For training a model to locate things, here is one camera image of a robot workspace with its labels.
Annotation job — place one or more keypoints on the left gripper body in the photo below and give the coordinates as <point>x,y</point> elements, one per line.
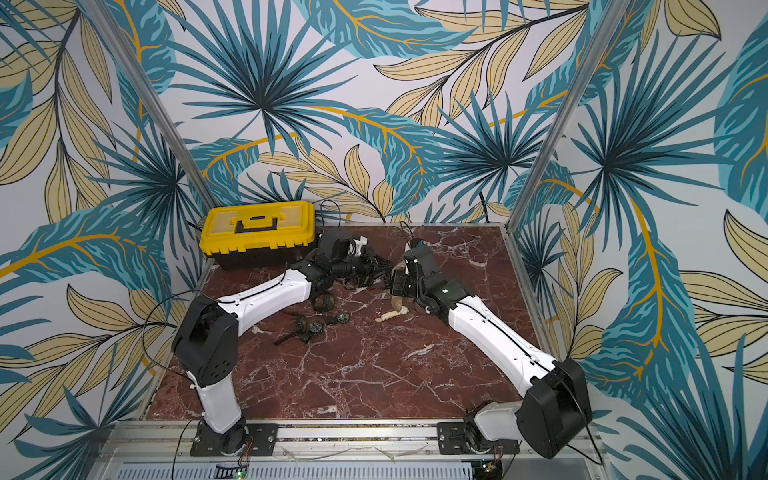
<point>355,264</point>

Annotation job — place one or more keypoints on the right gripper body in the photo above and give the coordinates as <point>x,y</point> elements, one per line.
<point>400,282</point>

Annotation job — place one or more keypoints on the cream strap watch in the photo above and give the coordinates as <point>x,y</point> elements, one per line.
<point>392,314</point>

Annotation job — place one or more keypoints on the beige striped cloth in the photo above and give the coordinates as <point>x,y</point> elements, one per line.
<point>396,282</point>

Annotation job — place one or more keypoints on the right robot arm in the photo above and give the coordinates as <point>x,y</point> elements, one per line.
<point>555,405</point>

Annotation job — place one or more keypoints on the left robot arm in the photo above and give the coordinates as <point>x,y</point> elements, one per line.
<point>206,342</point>

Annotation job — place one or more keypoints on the small olive watch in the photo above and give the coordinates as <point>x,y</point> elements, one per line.
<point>340,319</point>

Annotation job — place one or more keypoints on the black coiled watch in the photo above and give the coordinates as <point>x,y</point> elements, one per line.
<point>322,302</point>

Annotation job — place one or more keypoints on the yellow black toolbox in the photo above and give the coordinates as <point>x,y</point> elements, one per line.
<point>259,235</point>

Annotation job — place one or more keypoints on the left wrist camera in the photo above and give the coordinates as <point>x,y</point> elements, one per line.
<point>357,246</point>

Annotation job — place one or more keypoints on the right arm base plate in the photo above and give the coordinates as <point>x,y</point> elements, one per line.
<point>463,438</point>

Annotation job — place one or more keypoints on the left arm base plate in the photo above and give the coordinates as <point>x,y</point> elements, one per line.
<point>252,439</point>

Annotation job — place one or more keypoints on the aluminium front rail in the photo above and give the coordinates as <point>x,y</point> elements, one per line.
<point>338,449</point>

